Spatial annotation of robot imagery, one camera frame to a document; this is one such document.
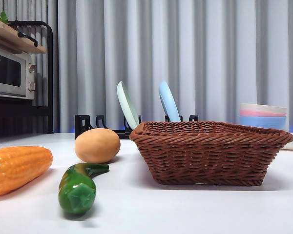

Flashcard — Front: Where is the tan toy potato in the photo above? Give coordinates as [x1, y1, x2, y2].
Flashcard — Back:
[75, 128, 121, 164]

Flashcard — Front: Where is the brown wicker basket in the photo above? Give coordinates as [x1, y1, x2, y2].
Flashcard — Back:
[128, 120, 293, 186]

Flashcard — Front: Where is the green toy cucumber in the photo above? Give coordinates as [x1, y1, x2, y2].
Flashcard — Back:
[58, 162, 110, 215]

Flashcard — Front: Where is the orange toy corn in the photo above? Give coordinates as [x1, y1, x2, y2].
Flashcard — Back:
[0, 145, 54, 197]

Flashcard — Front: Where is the pale green plate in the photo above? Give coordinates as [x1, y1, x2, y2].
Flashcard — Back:
[116, 81, 139, 130]

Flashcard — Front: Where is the light blue plate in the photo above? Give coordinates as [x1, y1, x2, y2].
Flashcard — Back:
[158, 80, 181, 122]

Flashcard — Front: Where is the black dish rack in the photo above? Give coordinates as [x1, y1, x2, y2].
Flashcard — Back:
[74, 114, 199, 140]

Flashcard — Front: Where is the grey pleated curtain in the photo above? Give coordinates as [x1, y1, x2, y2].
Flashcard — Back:
[0, 0, 293, 134]

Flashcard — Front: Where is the pink bowl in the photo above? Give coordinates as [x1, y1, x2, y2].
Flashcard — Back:
[239, 109, 287, 118]

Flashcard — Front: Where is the blue bowl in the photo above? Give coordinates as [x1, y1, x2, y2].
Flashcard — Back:
[239, 116, 287, 132]

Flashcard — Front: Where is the beige bowl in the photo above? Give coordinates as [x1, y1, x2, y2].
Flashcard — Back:
[239, 102, 288, 114]

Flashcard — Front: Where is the silver toaster oven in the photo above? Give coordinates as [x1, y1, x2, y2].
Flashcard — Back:
[0, 43, 37, 100]

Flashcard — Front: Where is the wooden tray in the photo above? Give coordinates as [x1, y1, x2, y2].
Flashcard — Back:
[0, 20, 47, 54]

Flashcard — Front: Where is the black metal shelf frame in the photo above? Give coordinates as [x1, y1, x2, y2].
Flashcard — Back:
[0, 20, 55, 147]

